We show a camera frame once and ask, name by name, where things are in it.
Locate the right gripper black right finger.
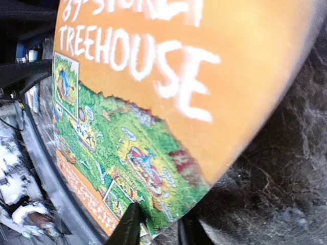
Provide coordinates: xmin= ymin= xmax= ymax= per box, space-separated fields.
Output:
xmin=178 ymin=214 xmax=214 ymax=245

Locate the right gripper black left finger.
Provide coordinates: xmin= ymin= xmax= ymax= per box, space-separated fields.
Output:
xmin=104 ymin=203 xmax=145 ymax=245

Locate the orange Treehouse paperback book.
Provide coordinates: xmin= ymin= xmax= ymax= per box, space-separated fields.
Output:
xmin=52 ymin=1 xmax=326 ymax=242

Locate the black curved front rail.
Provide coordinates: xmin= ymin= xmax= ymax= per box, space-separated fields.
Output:
xmin=21 ymin=94 xmax=103 ymax=244

